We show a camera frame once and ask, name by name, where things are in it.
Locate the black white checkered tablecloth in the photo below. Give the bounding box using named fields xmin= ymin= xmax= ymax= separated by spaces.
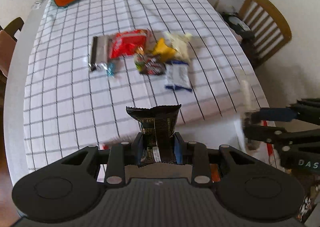
xmin=23 ymin=0 xmax=268 ymax=172

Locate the chair with pink cushion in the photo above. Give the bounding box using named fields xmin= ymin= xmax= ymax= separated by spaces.
xmin=0 ymin=16 xmax=25 ymax=85

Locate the black bag on chair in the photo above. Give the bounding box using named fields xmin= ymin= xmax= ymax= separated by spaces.
xmin=221 ymin=13 xmax=255 ymax=43

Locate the white blue snack packet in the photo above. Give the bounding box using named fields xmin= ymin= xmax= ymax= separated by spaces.
xmin=164 ymin=60 xmax=192 ymax=92

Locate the wooden slatted chair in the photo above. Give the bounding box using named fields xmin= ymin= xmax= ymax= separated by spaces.
xmin=238 ymin=0 xmax=292 ymax=69

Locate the silver black snack packet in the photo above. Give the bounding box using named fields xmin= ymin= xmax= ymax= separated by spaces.
xmin=88 ymin=35 xmax=111 ymax=72

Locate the pale cream snack packet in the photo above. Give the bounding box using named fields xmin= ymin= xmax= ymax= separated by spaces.
xmin=166 ymin=32 xmax=193 ymax=63

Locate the green red small snack packet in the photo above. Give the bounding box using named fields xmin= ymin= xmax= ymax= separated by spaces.
xmin=133 ymin=47 xmax=145 ymax=73

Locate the black chocolate snack packet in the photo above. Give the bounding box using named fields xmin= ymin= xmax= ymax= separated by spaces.
xmin=126 ymin=104 xmax=181 ymax=165

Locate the red snack bag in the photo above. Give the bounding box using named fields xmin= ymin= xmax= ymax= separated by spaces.
xmin=108 ymin=29 xmax=149 ymax=59

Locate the yellow snack packet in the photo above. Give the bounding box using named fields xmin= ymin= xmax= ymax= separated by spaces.
xmin=151 ymin=38 xmax=176 ymax=63

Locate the light blue snack packet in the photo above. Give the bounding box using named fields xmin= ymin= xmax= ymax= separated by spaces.
xmin=106 ymin=62 xmax=116 ymax=77

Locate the dark brown candy packet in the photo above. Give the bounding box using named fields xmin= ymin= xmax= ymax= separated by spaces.
xmin=140 ymin=55 xmax=165 ymax=76

